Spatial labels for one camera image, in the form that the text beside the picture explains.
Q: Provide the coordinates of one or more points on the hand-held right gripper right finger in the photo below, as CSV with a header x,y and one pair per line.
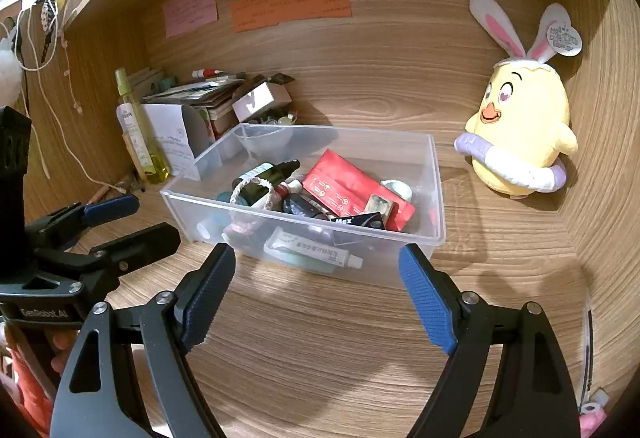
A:
x,y
425,298

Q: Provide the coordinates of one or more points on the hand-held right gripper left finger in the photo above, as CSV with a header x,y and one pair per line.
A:
x,y
210,295

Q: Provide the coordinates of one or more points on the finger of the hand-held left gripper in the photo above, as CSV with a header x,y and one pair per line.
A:
x,y
107,208
145,243

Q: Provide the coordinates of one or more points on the clear plastic box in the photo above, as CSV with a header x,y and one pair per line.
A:
x,y
390,263

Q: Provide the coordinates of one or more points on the dark blue packet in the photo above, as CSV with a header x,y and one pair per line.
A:
x,y
357,220

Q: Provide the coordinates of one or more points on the white and green ointment tube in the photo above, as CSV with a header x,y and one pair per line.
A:
x,y
310,248

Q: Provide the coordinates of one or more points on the person's left hand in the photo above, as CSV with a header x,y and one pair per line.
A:
x,y
64,348

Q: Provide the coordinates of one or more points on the green spray bottle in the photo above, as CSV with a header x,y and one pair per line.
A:
x,y
135,133

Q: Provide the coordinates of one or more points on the white tape roll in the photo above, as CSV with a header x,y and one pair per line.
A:
x,y
397,189

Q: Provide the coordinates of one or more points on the white fluffy pompom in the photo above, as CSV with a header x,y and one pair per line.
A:
x,y
9,76

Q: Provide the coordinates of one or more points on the dark brown small bottle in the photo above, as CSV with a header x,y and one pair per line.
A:
x,y
305,207

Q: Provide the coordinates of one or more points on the dark green dropper bottle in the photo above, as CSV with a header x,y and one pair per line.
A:
x,y
265,173

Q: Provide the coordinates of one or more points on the red packet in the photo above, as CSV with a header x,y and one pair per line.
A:
x,y
345,185

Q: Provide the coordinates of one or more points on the red and white pen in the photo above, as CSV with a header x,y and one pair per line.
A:
x,y
217,72

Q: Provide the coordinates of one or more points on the black hair clip pink plush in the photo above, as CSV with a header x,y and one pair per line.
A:
x,y
591,368

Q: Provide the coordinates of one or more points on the small white carton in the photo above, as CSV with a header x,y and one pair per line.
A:
x,y
260,101

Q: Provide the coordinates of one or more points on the red cloth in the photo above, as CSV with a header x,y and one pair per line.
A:
x,y
30,388

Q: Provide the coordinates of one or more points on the yellow chick plush toy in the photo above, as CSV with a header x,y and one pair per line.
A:
x,y
525,128

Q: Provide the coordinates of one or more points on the dark foil wrapper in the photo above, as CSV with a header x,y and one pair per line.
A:
x,y
281,78

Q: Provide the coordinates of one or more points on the pink sticky note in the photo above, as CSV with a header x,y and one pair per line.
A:
x,y
190,8

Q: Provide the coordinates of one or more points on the orange sticky note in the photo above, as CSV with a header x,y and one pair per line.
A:
x,y
290,8

